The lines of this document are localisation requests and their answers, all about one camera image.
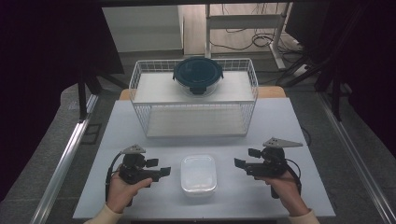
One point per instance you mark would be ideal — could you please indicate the white metal desk frame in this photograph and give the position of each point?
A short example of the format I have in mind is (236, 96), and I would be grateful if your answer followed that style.
(246, 21)

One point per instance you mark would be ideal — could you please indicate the white panel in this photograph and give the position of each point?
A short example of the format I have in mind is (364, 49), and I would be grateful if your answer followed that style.
(140, 28)

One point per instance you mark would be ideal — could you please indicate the black metal stand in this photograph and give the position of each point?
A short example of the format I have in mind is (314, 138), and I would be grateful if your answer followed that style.
(335, 99)
(82, 99)

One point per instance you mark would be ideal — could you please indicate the white plastic lidded container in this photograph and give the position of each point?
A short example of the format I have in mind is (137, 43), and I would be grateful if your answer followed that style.
(198, 175)

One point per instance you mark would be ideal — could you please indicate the dark curtain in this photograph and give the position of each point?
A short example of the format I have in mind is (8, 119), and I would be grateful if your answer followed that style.
(367, 62)
(37, 77)

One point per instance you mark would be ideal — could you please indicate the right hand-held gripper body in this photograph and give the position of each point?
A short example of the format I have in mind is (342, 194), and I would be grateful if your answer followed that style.
(271, 168)

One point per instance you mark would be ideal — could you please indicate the person's left hand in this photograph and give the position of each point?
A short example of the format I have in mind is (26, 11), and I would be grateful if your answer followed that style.
(120, 194)

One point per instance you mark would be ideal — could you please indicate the round container with blue lid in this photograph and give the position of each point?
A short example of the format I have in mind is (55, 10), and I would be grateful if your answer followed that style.
(197, 73)

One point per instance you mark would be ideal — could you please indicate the aluminium rail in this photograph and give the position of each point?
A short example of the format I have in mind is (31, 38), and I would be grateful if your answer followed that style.
(62, 161)
(358, 161)

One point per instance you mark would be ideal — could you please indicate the person's right hand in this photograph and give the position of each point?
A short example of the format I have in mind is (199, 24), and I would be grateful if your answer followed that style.
(289, 193)

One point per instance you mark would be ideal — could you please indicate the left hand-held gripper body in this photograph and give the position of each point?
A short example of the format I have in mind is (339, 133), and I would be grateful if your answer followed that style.
(134, 172)

